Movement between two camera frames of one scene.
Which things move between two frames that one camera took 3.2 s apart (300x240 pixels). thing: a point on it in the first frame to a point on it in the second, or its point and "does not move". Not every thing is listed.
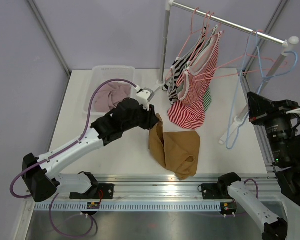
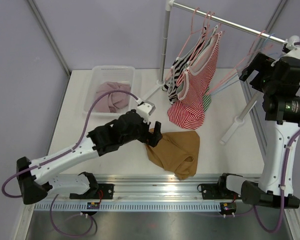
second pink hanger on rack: x=201 y=37 does not move
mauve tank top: x=109 y=94 does not move
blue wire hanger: x=261 y=84 to x=264 y=42
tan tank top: x=177 y=151 does not move
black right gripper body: x=273 y=111 to x=262 y=64
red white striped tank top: x=188 y=112 does not move
